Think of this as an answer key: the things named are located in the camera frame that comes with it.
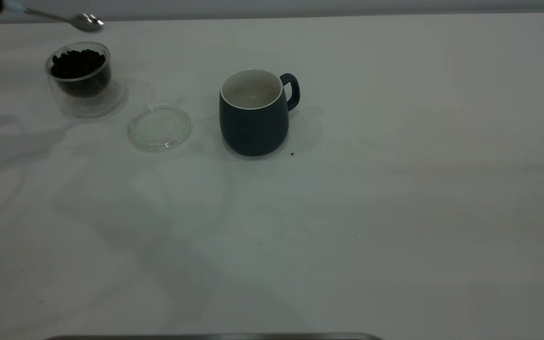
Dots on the dark grey ceramic mug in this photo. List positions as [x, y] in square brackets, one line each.
[253, 132]

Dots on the dark coffee beans pile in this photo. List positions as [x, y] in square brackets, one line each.
[78, 63]

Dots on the clear round glass lid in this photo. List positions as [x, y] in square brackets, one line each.
[160, 128]

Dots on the clear double-wall glass cup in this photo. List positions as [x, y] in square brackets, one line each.
[93, 104]

